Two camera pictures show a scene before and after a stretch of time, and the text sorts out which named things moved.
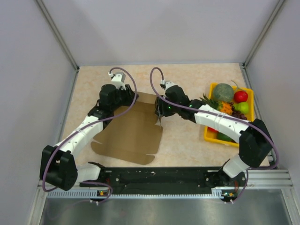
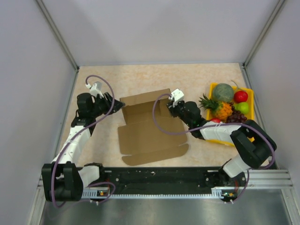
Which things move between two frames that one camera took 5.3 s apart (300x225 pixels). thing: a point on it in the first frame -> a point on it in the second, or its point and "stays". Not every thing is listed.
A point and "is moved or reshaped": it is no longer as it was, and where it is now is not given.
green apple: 242,107 stays
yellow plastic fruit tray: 212,136 stays
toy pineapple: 225,107 stays
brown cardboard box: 136,136 is moved or reshaped
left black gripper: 129,94 -> 117,105
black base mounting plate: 161,180 stays
